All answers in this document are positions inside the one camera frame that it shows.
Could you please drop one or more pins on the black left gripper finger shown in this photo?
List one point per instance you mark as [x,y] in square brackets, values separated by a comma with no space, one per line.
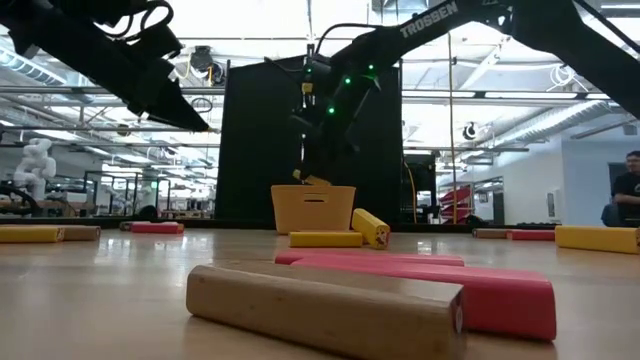
[167,105]
[207,131]

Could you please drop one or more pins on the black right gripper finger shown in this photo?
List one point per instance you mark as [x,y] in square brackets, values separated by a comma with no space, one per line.
[325,160]

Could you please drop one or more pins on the yellow wooden block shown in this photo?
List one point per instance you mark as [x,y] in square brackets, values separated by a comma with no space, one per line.
[315,180]
[30,235]
[370,227]
[325,240]
[597,240]

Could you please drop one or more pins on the red wooden block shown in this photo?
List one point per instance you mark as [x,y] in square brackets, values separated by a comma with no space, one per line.
[350,256]
[530,235]
[500,300]
[157,228]

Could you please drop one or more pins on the natural wooden block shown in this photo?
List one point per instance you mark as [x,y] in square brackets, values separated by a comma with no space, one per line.
[82,233]
[300,310]
[490,233]

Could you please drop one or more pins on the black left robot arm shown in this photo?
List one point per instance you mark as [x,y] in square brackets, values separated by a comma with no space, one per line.
[50,30]

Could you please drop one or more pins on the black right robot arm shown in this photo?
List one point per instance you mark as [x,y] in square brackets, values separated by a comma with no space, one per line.
[575,40]

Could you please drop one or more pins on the black folding divider panel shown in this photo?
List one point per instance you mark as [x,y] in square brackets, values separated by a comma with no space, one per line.
[250,150]

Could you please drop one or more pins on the black hanging device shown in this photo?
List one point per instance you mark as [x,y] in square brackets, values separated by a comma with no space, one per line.
[202,60]

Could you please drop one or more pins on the yellow plastic bin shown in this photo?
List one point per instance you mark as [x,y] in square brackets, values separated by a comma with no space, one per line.
[300,215]

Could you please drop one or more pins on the black cabinet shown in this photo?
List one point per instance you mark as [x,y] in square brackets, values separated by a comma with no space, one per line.
[425,175]

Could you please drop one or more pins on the round black fixture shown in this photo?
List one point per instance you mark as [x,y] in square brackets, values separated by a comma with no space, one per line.
[470,131]

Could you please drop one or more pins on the red rack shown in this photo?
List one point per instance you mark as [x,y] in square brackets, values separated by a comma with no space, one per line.
[457,197]

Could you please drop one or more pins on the white robot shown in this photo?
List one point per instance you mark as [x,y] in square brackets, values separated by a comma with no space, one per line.
[35,165]

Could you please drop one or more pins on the wooden bench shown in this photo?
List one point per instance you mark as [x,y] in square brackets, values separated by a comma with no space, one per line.
[50,206]

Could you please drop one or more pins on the person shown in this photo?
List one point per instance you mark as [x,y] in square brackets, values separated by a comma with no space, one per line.
[631,190]

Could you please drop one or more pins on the black frame structure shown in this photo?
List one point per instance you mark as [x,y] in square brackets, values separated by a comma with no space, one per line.
[125,172]

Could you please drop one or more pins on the silver ceiling duct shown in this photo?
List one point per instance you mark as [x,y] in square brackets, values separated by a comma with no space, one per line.
[550,120]
[30,67]

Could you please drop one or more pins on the white wall box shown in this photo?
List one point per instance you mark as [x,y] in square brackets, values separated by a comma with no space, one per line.
[554,205]

